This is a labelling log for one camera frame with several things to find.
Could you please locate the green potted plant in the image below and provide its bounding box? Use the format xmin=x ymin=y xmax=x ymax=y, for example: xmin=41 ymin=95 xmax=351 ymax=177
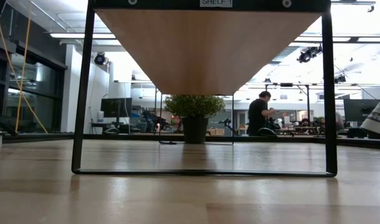
xmin=163 ymin=95 xmax=226 ymax=144

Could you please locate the person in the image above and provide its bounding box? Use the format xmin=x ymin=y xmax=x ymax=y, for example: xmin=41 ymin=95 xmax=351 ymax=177
xmin=359 ymin=90 xmax=380 ymax=139
xmin=247 ymin=90 xmax=277 ymax=137

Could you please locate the black computer monitor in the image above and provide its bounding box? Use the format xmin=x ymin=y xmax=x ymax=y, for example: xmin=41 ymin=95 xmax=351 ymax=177
xmin=343 ymin=98 xmax=380 ymax=123
xmin=100 ymin=97 xmax=133 ymax=118

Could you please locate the black overhead rack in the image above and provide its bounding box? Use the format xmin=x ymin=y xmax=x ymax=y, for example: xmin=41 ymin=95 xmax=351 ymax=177
xmin=264 ymin=82 xmax=311 ymax=122

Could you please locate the black ceiling light rig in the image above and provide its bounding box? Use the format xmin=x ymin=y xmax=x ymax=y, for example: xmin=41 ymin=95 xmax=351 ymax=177
xmin=297 ymin=45 xmax=323 ymax=63

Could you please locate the wooden shelf with black frame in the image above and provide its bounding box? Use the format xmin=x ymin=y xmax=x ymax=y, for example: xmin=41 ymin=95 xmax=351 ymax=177
xmin=71 ymin=0 xmax=338 ymax=178

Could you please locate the black metal table frame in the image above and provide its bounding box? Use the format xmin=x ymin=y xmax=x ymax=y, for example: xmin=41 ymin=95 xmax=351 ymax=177
xmin=0 ymin=132 xmax=380 ymax=149

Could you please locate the yellow extension cable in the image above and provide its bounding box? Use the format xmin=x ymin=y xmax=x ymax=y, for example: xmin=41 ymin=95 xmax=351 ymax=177
xmin=0 ymin=0 xmax=49 ymax=134

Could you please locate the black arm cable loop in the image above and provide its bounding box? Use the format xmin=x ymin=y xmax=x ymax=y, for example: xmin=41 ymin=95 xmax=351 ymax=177
xmin=0 ymin=114 xmax=19 ymax=137

